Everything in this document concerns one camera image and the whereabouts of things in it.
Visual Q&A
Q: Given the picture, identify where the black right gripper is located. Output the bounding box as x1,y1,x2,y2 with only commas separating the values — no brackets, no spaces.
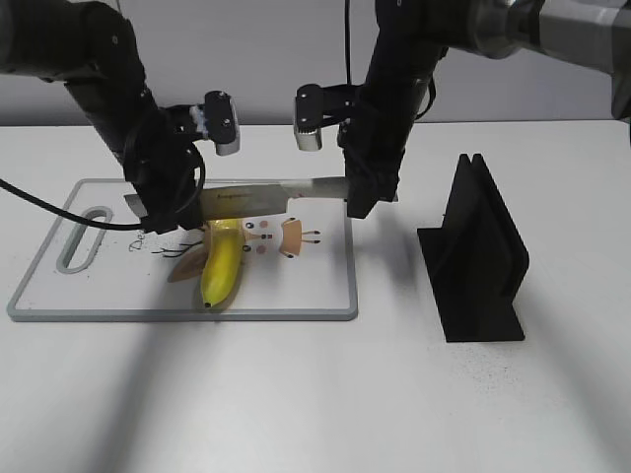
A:
338,78,414,219

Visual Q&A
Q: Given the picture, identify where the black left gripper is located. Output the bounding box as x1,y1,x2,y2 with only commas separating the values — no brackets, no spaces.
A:
123,107,205,235

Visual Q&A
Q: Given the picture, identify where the white-handled kitchen knife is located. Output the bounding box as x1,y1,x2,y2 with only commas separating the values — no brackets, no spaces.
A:
196,176,348,227

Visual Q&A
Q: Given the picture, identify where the yellow plastic banana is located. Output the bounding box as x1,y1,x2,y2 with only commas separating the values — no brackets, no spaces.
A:
200,219,245,307

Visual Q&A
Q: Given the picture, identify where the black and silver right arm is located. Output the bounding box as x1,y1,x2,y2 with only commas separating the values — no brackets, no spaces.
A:
339,1,630,219

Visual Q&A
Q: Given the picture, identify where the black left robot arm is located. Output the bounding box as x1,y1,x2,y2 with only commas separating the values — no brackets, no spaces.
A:
1,1,205,233

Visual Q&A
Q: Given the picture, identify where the black knife stand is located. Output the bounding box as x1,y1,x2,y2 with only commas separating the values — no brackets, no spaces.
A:
417,154,529,343

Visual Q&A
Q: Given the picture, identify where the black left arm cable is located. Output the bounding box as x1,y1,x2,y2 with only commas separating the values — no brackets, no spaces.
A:
0,105,207,232

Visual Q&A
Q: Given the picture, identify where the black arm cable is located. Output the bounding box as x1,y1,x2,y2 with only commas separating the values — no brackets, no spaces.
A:
342,0,354,86
0,105,207,232

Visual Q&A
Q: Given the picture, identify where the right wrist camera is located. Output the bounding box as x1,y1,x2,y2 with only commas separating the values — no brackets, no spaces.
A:
293,84,359,152

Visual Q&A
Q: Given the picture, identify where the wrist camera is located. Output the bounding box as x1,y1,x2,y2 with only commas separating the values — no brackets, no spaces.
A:
293,84,359,152
189,91,241,157

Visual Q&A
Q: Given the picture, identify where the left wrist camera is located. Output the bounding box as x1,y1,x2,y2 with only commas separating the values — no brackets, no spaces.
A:
189,91,241,157

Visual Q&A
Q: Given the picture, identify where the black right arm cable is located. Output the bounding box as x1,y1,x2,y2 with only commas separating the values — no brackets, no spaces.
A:
342,0,354,86

